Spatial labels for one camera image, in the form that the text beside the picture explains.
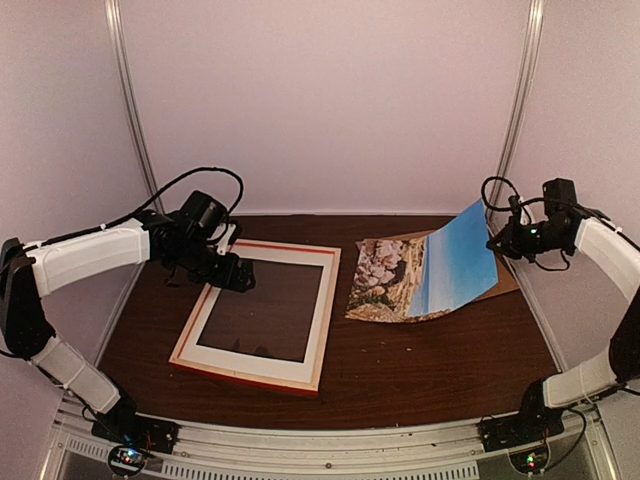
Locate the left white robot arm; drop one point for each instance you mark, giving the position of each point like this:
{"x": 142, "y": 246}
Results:
{"x": 196, "y": 238}

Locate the aluminium front rail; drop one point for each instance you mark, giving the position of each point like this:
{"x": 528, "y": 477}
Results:
{"x": 442, "y": 451}

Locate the landscape photo print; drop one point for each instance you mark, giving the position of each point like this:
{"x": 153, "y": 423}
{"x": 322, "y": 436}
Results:
{"x": 424, "y": 277}

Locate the aluminium corner post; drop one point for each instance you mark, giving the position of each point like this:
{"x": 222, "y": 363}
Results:
{"x": 528, "y": 63}
{"x": 116, "y": 31}

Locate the clear acrylic sheet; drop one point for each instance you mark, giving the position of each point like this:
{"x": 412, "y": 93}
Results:
{"x": 272, "y": 320}

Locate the white mat board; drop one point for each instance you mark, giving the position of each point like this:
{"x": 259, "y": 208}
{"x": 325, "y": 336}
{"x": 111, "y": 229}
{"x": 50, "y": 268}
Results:
{"x": 200, "y": 350}

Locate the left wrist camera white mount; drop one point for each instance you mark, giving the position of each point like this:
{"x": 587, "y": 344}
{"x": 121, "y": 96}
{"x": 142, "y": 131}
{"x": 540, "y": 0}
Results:
{"x": 225, "y": 236}

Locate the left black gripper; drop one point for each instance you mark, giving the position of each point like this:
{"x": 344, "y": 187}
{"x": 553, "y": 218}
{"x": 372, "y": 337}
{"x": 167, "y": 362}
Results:
{"x": 225, "y": 278}

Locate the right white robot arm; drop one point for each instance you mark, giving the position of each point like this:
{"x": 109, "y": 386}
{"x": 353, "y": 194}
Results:
{"x": 570, "y": 228}

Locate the left aluminium corner post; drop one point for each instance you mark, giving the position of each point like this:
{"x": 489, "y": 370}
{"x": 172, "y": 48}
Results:
{"x": 116, "y": 31}

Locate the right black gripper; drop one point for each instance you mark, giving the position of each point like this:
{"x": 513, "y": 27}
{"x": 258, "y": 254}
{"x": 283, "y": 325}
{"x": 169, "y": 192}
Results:
{"x": 510, "y": 243}

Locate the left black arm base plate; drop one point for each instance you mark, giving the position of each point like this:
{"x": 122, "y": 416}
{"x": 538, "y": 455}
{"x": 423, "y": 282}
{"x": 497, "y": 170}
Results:
{"x": 148, "y": 434}

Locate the wooden picture frame red edge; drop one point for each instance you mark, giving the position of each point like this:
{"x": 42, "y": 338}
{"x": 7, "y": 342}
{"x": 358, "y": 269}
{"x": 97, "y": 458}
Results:
{"x": 325, "y": 320}

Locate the brown backing board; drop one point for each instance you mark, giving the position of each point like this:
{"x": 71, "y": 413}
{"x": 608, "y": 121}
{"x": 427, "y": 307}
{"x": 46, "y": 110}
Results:
{"x": 506, "y": 281}

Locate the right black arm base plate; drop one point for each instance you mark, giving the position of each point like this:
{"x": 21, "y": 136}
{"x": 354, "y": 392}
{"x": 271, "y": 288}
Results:
{"x": 511, "y": 431}

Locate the right aluminium corner post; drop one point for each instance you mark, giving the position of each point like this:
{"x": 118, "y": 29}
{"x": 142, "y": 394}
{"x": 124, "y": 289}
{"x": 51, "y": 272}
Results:
{"x": 528, "y": 63}

